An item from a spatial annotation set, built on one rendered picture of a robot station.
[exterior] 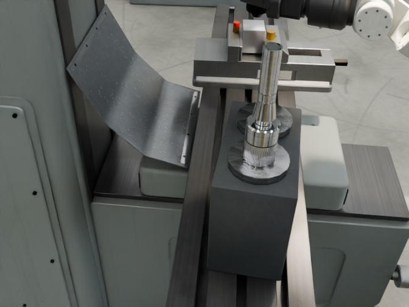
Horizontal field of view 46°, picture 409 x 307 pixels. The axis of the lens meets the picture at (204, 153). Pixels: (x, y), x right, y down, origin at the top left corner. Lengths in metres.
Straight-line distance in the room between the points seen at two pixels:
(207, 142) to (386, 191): 0.51
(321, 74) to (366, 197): 0.33
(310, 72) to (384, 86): 2.08
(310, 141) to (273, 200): 0.60
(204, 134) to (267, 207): 0.41
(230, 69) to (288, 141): 0.49
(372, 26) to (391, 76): 2.47
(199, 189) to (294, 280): 0.25
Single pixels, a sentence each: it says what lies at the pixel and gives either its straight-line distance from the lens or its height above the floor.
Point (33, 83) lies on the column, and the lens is 1.01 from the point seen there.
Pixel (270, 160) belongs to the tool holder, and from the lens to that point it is 0.68.
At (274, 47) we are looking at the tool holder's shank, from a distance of 0.60.
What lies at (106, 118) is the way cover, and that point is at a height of 1.00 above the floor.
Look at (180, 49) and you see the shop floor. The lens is 3.45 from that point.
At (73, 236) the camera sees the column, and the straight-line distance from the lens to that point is 1.27.
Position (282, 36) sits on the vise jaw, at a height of 1.06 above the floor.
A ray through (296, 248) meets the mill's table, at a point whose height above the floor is 0.96.
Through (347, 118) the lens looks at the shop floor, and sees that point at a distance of 2.91.
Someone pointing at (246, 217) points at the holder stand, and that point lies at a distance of 0.70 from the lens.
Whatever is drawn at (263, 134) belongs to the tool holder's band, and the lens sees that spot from 0.65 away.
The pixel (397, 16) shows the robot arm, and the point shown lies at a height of 1.21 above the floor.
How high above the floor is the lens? 1.61
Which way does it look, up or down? 40 degrees down
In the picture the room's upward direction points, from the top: 2 degrees clockwise
